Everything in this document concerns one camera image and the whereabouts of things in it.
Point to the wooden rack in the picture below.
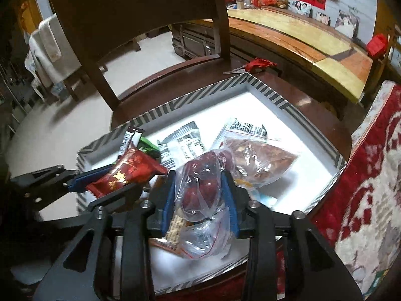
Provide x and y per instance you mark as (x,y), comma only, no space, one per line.
(391,53)

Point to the dark brown snack packet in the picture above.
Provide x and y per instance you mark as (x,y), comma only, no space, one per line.
(130,138)

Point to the black striped snack packet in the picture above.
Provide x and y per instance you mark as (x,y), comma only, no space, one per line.
(247,128)

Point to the teal snack packet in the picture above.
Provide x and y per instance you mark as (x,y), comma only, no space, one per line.
(263,199)

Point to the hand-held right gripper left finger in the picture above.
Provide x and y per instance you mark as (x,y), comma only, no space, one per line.
(167,200)

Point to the red gift bag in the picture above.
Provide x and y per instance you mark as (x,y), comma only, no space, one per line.
(377,44)

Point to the wooden table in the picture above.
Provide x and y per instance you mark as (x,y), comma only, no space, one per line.
(297,31)

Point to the clear bag of red dates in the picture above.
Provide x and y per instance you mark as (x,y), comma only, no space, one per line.
(200,188)

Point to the beige cracker packet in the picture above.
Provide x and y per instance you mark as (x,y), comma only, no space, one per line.
(175,229)

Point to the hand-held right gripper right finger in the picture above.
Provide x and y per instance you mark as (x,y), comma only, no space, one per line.
(229,200)

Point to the slatted wooden chair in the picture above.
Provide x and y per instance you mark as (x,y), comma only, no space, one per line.
(71,91)

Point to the white cloth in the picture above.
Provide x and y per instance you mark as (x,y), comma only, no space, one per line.
(50,47)

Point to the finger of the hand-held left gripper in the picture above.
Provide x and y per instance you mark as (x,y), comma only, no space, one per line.
(91,177)
(119,197)

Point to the small photo frame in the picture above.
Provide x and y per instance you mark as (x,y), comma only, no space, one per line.
(322,18)

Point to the clear bag of brown nuts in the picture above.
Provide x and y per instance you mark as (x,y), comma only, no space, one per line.
(260,160)

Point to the striped cardboard box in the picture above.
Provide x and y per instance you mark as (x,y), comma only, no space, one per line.
(282,125)

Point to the red snack packet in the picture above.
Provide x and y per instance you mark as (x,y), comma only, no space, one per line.
(125,172)

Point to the dark wooden chair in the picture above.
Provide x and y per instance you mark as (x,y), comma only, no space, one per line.
(125,6)

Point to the couple photo frame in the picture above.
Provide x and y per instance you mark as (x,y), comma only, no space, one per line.
(301,8)

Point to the floral fleece blanket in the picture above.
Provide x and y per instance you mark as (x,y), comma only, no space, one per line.
(369,178)

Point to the large wedding photo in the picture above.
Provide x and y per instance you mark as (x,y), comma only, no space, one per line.
(346,23)

